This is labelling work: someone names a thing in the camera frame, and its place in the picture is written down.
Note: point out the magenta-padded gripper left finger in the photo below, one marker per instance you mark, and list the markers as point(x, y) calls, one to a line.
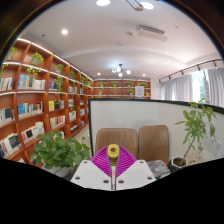
point(87, 173)

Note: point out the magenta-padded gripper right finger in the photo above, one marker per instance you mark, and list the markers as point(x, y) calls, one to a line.
point(138, 173)

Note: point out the small yellow charger block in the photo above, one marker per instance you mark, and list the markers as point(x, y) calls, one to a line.
point(113, 150)

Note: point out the brown leather chair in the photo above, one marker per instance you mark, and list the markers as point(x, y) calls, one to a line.
point(115, 138)
point(153, 141)

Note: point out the leafy plant in white pot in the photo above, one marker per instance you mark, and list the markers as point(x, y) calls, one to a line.
point(56, 151)

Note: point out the white partition panel black-edged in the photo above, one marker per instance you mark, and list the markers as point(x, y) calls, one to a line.
point(133, 113)

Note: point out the tall plant in dark pot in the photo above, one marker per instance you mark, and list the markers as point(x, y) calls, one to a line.
point(195, 126)

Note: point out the orange wooden bookshelf unit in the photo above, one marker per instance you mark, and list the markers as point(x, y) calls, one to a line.
point(31, 100)

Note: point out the grey curtain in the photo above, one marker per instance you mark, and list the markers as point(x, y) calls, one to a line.
point(216, 86)
point(175, 88)

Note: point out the globe bulb chandelier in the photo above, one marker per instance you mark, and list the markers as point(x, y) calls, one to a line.
point(119, 70)

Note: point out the ceiling air conditioner vent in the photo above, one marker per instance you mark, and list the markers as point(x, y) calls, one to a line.
point(150, 31)

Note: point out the round recessed ceiling light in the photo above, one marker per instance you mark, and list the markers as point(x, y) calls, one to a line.
point(103, 2)
point(147, 5)
point(64, 32)

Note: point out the white wall socket plate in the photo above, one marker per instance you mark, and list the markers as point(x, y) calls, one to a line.
point(214, 146)

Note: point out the black curtain track rail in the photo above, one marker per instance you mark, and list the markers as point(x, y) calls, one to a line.
point(190, 69)

